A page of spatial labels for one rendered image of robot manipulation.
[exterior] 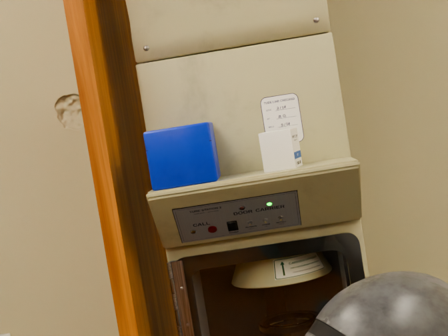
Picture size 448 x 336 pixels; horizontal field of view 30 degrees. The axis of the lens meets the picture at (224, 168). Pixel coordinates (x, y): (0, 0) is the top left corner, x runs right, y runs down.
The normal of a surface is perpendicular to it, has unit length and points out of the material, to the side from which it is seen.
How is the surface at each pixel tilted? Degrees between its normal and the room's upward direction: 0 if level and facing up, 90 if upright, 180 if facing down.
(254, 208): 135
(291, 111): 90
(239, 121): 90
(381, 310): 43
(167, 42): 90
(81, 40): 90
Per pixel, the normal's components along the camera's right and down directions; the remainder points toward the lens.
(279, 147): -0.29, 0.10
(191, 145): -0.04, 0.06
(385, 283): -0.07, -0.93
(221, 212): 0.08, 0.74
